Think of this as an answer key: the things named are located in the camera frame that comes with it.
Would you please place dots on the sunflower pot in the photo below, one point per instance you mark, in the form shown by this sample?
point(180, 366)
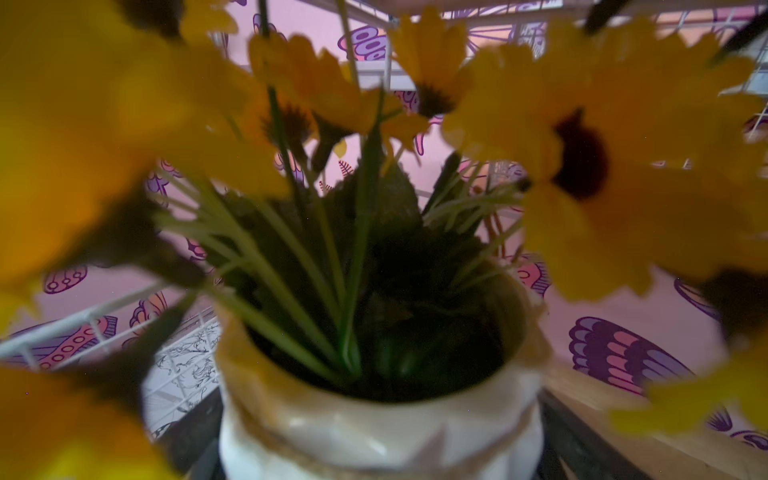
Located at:
point(384, 270)

